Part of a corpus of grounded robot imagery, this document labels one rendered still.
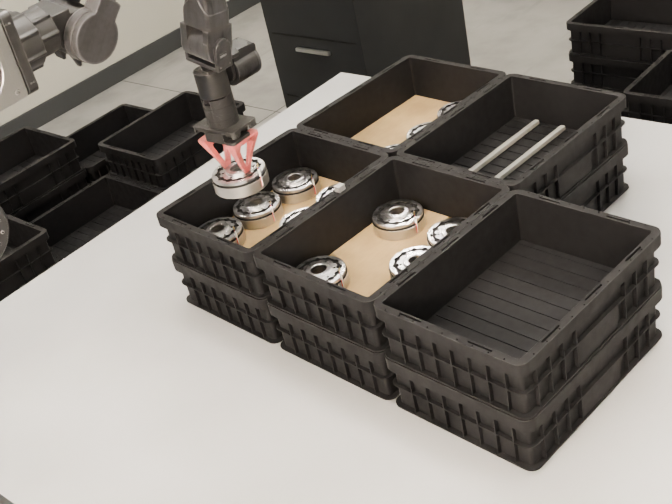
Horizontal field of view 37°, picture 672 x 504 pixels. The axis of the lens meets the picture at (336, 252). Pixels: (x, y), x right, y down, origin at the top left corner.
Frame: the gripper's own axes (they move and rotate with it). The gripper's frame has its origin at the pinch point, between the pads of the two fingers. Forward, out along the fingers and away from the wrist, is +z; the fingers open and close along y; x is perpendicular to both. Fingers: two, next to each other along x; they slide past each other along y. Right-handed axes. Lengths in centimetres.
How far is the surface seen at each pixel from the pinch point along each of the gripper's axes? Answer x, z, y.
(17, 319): 25, 35, 57
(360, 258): -8.8, 22.3, -17.2
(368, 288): -1.4, 22.4, -24.4
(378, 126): -56, 22, 11
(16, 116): -128, 91, 295
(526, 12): -309, 101, 115
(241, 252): 8.8, 12.5, -4.9
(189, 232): 6.8, 12.8, 10.9
